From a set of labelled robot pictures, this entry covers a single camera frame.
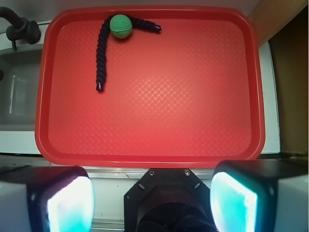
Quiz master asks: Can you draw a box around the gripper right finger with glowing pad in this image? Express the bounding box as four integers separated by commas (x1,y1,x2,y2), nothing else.
210,159,309,232

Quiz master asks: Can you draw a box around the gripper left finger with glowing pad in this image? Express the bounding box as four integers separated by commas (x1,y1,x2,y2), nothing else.
0,166,95,232

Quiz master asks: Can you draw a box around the green dimpled ball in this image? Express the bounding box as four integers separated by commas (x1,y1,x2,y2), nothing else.
110,14,133,39

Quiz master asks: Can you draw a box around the red plastic tray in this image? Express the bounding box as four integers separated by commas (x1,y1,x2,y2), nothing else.
35,6,266,168

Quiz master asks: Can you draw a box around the stainless steel sink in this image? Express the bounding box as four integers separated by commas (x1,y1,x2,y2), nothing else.
0,45,42,131

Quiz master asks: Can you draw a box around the black faucet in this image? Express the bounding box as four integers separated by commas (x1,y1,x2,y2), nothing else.
0,7,41,51

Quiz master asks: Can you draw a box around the dark blue twisted rope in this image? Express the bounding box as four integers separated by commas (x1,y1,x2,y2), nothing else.
94,14,162,93

